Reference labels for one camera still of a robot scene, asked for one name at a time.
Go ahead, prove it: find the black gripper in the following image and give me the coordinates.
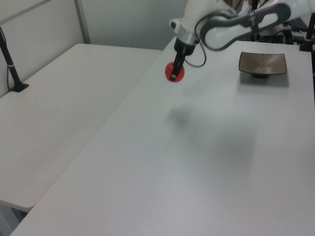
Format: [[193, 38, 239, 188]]
[[169, 36, 198, 82]]

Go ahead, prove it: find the red apple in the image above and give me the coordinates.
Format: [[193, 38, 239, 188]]
[[164, 61, 186, 83]]

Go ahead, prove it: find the square brown ceramic plate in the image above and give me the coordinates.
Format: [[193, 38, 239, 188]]
[[238, 51, 288, 79]]

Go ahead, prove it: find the black keyboard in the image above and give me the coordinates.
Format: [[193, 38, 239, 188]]
[[286, 18, 309, 32]]

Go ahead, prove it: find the black clamp stand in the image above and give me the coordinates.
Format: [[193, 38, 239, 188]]
[[298, 11, 315, 52]]

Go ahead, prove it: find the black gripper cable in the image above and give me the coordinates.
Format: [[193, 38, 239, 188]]
[[184, 14, 215, 68]]

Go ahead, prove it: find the grey metal partition post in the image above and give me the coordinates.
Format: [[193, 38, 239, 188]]
[[74, 0, 92, 45]]

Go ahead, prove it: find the black camera stand pole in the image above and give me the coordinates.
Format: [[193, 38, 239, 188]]
[[0, 25, 30, 93]]

